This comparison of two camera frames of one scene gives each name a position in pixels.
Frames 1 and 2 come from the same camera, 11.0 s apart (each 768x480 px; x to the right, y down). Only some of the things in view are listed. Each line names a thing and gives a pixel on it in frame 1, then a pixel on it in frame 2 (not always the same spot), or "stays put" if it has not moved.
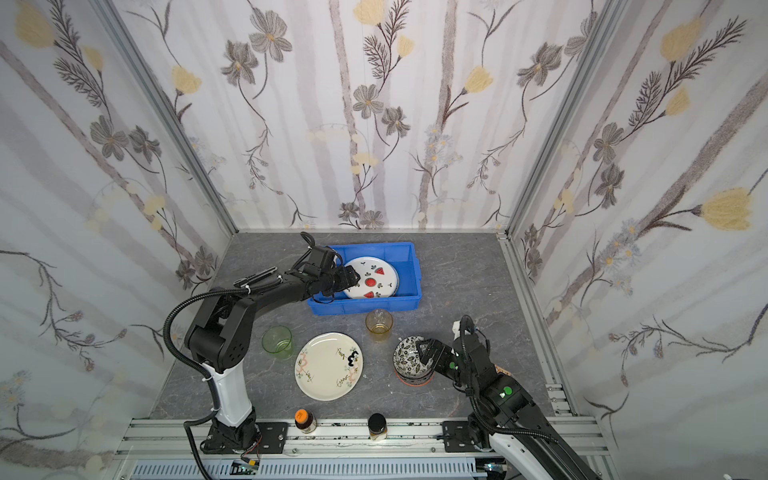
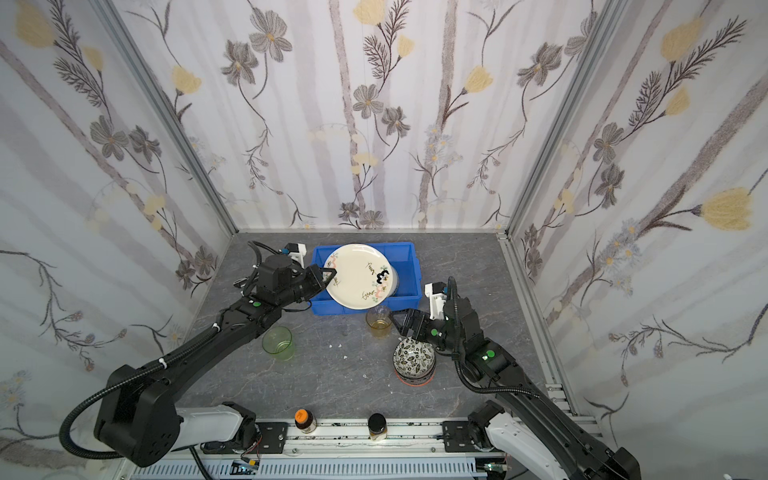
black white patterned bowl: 407,362 stays put
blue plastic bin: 406,296 stays put
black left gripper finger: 346,278 -> 323,287
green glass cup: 277,340 stays put
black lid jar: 377,424 stays put
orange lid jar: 305,421 stays put
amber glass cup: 379,322 stays put
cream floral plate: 329,366 -> 364,276
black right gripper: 442,355 -> 417,325
